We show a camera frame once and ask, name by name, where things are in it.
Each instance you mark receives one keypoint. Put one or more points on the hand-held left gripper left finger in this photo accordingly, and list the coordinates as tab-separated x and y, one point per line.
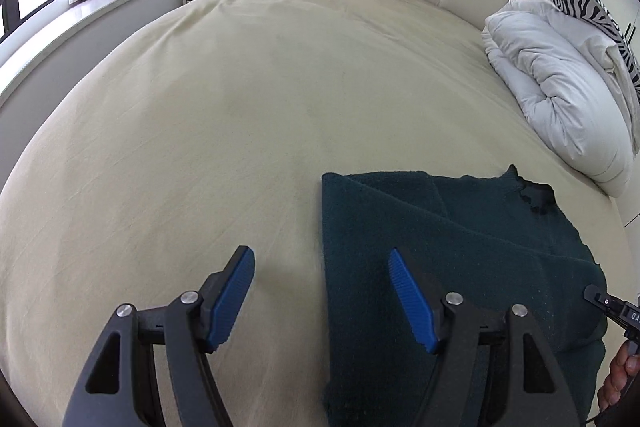
229	304

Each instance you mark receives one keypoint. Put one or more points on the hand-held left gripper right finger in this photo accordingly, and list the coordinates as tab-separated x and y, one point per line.
412	302

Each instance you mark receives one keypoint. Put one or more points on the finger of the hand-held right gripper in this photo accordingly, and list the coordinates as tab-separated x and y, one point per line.
597	298

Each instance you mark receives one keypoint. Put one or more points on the dark green towel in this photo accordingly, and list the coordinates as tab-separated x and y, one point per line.
490	232

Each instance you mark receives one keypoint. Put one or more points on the person's right hand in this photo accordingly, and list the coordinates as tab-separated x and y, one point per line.
620	377

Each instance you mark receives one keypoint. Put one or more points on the bed with beige sheet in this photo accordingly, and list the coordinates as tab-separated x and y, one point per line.
200	132

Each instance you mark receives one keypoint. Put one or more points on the white folded duvet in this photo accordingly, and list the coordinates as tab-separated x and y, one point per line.
550	72

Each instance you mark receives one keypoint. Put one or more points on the zebra print pillow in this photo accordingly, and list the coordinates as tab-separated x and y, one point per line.
585	2

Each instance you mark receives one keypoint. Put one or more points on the white window ledge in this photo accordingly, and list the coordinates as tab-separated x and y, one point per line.
75	37

